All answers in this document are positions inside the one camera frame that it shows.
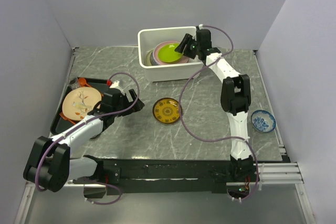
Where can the aluminium frame rail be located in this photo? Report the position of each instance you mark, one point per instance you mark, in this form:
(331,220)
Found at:
(275,172)

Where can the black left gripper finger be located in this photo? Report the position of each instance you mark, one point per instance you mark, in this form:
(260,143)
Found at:
(136,108)
(133,95)

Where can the yellow brown patterned plate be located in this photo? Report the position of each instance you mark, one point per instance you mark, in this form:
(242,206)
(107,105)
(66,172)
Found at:
(166,110)

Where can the pink plate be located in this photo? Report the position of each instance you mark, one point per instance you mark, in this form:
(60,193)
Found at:
(184,59)

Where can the green plate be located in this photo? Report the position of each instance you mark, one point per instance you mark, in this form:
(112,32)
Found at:
(167,54)

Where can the orange measuring scoop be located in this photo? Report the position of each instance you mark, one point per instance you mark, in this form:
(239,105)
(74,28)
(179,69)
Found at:
(83,82)

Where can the blue white patterned bowl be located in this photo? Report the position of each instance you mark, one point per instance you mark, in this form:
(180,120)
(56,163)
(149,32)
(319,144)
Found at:
(263,121)

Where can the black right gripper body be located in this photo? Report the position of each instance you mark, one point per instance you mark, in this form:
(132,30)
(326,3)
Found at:
(198,48)

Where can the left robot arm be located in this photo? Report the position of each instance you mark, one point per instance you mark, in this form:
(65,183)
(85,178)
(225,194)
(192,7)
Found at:
(49,165)

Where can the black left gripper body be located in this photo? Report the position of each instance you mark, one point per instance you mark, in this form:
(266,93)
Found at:
(124,103)

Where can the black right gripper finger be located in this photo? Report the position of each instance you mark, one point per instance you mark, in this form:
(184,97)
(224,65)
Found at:
(190,46)
(180,48)

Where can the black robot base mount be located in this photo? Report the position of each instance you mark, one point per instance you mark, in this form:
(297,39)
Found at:
(170,176)

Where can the white plastic bin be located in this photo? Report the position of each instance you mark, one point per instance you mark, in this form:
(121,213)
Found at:
(148,39)

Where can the beige plate with bird motif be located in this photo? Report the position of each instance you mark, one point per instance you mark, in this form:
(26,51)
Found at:
(79,102)

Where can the dark plate with deer motif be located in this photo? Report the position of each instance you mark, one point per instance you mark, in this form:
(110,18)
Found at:
(151,56)

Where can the cream plate with branch motif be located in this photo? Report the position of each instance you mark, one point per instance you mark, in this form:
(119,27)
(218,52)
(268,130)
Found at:
(148,58)

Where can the clear glass cup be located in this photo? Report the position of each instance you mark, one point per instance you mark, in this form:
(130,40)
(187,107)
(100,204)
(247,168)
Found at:
(74,83)

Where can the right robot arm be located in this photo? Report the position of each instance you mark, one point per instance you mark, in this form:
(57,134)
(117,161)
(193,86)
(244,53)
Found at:
(235,97)

